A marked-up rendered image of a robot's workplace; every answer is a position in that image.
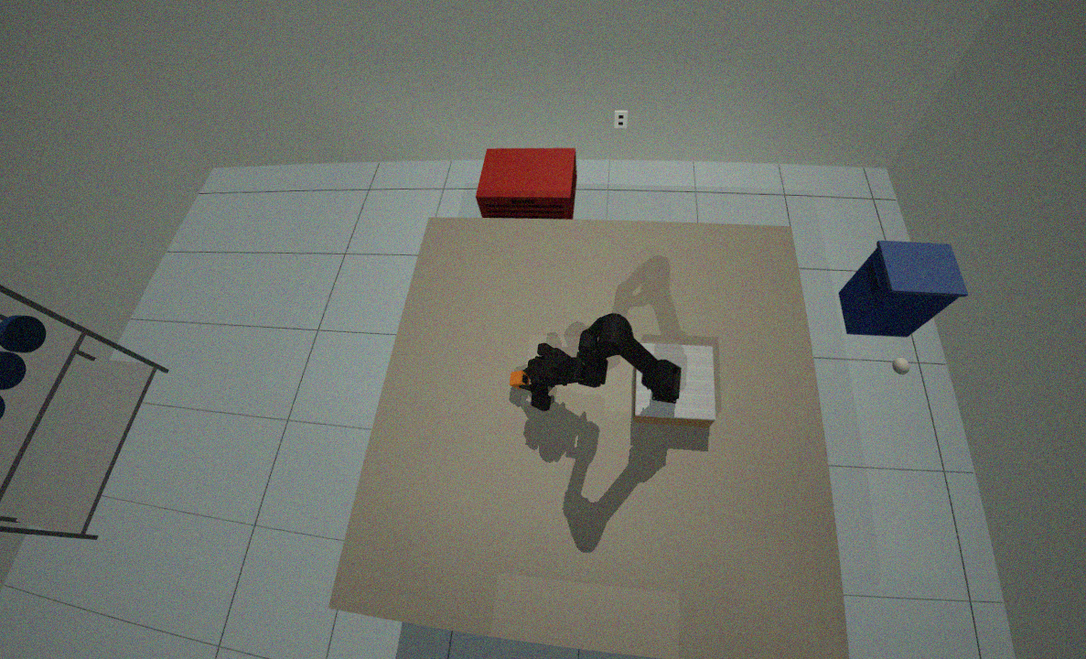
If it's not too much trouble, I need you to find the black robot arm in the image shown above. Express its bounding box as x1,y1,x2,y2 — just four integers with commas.
526,313,681,404

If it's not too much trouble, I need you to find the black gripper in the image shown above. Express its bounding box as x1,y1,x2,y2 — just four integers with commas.
519,343,567,411

